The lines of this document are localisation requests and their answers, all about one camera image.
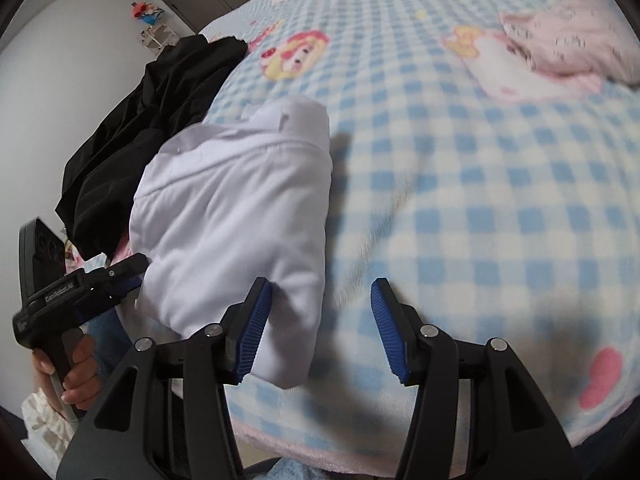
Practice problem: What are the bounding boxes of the black garment pile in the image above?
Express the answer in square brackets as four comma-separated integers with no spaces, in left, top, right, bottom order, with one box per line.
[55,35,248,260]

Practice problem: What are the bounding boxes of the red blue doll toy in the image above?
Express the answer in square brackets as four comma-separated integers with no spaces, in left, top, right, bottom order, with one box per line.
[131,1,165,26]

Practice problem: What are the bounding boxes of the person's left hand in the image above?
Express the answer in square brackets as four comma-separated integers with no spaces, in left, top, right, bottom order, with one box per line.
[32,334,102,414]

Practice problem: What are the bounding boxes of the white wire shelf rack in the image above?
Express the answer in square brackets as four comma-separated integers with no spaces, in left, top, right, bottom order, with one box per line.
[140,23,179,58]

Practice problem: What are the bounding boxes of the white shirt navy trim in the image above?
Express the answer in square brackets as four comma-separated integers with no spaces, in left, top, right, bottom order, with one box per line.
[127,96,333,389]

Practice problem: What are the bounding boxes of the blue checkered cartoon blanket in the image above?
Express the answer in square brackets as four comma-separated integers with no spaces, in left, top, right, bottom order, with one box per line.
[202,0,639,476]

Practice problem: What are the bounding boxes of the folded pink patterned clothing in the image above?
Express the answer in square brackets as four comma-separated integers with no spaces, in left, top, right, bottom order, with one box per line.
[499,0,639,87]

